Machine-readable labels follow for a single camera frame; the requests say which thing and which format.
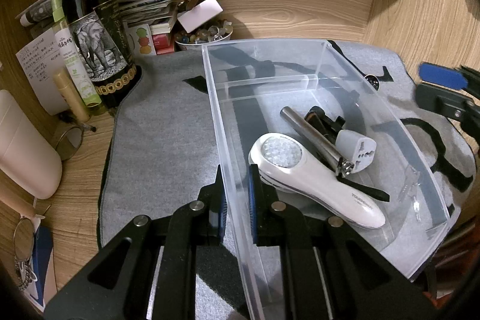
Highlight yellow lip balm stick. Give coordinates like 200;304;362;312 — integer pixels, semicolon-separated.
52;67;90;123

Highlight clear plastic storage bin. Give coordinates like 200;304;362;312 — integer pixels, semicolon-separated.
201;38;451;320

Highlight grey black patterned mat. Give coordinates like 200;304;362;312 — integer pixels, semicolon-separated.
99;39;477;319

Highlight silver metal cylinder keychain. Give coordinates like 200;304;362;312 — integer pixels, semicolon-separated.
280;106;354;176

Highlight handwritten white note sheet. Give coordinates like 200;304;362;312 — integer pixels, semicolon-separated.
16;28;69;115

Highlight stack of books and papers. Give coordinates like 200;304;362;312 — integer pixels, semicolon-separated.
104;0;222;57

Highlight beige pink mug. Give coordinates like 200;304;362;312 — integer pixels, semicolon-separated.
1;89;63;200

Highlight eyeglasses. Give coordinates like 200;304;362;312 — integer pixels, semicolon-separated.
51;117;97;162

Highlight white travel plug adapter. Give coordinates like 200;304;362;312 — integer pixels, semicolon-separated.
335;130;377;174

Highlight bowl of beads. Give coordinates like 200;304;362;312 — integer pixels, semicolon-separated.
174;19;233;50

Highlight white handheld massager device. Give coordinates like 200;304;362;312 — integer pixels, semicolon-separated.
248;132;386;229

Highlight dark wine bottle elephant label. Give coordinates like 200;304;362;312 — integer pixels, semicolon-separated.
62;0;142;110

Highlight green white spray tube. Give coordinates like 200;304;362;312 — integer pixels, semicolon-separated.
50;0;102;110

